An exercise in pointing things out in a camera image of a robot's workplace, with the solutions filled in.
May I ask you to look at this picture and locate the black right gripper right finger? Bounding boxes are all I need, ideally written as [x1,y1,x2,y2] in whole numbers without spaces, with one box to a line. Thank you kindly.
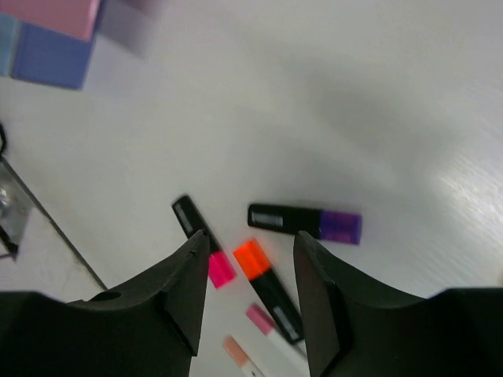
[293,232,502,376]

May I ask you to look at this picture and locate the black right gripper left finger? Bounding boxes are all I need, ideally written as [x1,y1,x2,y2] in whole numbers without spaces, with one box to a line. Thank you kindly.
[1,232,209,376]

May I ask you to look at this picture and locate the pink black highlighter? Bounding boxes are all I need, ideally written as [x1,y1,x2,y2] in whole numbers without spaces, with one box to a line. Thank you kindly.
[171,195,237,290]

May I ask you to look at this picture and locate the pink capped white pen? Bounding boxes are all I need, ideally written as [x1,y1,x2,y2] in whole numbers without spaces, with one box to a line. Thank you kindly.
[245,304,307,361]

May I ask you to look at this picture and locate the purple black highlighter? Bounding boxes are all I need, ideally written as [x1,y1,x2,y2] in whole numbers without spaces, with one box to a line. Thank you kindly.
[248,203,363,245]

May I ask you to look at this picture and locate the peach capped white pen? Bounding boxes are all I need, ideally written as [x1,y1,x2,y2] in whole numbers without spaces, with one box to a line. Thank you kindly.
[222,336,265,377]

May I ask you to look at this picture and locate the orange black highlighter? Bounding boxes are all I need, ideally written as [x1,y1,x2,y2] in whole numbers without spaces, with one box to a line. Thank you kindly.
[233,239,304,345]

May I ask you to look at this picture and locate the pink drawer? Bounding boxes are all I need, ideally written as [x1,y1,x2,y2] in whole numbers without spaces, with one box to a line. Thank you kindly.
[1,0,101,41]

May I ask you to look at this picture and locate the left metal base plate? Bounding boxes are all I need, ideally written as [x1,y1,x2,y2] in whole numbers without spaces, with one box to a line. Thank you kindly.
[1,159,35,259]

